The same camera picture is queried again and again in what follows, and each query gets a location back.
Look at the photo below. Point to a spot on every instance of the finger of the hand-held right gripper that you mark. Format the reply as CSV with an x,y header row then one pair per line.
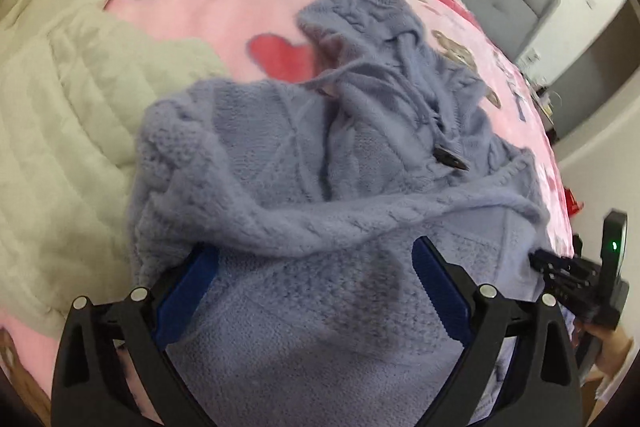
x,y
567,297
556,263

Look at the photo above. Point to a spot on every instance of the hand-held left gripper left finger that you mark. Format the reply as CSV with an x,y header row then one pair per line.
x,y
186,296

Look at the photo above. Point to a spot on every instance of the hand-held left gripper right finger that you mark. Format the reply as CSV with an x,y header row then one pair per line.
x,y
441,292

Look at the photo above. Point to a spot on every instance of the lavender knit hooded sweater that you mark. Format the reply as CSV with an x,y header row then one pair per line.
x,y
320,227

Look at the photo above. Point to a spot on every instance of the person's right hand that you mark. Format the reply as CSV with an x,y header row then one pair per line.
x,y
611,351

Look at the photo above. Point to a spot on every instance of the red bag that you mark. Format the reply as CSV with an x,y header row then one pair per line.
x,y
573,205

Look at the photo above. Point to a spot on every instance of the cluttered nightstand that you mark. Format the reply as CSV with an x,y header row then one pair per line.
x,y
541,92

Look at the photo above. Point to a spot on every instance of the cream quilted blanket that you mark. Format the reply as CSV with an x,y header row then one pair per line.
x,y
65,147

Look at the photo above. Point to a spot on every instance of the pink printed blanket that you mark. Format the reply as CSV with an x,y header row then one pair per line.
x,y
235,22

